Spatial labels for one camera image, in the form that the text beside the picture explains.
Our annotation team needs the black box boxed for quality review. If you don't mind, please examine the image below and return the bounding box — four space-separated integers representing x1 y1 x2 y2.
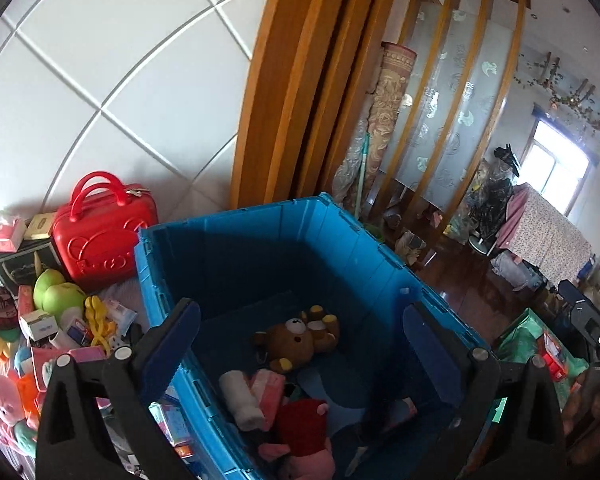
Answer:
0 237 68 297

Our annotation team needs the pink tissue box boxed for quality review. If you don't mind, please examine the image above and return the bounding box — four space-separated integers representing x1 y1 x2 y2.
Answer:
0 214 27 253

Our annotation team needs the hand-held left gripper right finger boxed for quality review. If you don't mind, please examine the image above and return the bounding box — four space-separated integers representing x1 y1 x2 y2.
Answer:
402 302 566 480

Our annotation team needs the green plastic bag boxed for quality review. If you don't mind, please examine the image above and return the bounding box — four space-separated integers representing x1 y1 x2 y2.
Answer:
490 307 588 436

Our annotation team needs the small beige box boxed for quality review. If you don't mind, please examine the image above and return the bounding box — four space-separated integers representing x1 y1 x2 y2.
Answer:
24 212 57 241

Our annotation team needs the window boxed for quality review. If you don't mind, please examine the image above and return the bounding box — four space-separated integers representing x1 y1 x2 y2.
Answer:
522 102 596 216

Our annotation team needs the white rolled towel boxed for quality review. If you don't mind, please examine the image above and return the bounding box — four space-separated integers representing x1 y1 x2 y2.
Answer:
218 370 266 431

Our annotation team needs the wooden door frame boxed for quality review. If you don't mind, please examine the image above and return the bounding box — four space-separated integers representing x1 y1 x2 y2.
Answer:
228 0 421 211

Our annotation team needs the pig plush in red dress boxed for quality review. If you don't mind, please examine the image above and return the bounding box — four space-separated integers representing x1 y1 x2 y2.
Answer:
257 399 337 480

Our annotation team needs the person's right hand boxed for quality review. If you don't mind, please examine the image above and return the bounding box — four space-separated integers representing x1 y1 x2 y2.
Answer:
562 365 600 466

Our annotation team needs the blue plastic crate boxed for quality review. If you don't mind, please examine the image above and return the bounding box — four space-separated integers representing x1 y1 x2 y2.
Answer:
132 192 491 480

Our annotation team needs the rolled patterned carpet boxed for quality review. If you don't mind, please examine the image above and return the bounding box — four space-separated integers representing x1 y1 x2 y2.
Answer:
332 42 418 211

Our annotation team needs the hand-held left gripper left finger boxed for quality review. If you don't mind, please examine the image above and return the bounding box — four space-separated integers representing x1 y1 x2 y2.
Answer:
35 297 203 480

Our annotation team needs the white pink wipes packet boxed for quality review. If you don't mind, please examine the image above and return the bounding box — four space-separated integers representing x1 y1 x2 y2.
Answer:
105 300 137 332

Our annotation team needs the red snack packet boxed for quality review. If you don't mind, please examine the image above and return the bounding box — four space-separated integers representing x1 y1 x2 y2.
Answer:
537 332 571 383

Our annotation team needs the small brown object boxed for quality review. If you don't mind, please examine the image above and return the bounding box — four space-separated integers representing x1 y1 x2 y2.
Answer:
395 230 427 263

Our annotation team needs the floral cloth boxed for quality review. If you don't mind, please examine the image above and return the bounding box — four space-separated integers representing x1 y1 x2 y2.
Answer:
500 185 593 283

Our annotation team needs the wooden glass partition screen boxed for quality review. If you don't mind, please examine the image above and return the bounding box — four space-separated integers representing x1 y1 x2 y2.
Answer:
365 0 531 221

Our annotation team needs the clothes pile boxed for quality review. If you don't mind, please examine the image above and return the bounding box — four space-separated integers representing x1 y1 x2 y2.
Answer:
460 145 523 241

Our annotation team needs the green fruit plush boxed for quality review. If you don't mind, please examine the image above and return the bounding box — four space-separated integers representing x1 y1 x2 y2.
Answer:
33 252 87 317

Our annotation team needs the pink pig plush with eyelashes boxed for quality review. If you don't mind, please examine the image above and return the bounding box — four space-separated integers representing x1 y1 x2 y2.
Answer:
0 372 43 458

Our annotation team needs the yellow plastic chain toy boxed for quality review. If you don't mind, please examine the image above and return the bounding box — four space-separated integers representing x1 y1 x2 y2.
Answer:
84 296 118 351

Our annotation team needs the pink flat box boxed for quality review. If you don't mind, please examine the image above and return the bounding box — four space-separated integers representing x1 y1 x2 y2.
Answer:
30 347 106 392

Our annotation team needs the small white box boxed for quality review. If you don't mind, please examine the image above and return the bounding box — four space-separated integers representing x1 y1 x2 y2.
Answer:
19 310 57 343

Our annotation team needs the brown bear plush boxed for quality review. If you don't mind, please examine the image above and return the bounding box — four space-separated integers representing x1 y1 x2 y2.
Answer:
252 305 341 375

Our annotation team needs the green mop pole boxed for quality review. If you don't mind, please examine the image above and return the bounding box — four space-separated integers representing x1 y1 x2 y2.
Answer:
355 132 372 221

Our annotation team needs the pink tissue packet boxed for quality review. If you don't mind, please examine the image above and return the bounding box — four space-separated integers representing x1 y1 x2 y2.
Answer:
247 369 287 431

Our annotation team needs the red toy suitcase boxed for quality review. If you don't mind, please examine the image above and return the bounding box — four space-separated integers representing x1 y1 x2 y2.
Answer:
51 171 160 288

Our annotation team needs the vine garland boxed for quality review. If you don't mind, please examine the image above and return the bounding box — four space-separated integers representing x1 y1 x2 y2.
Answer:
512 50 600 131

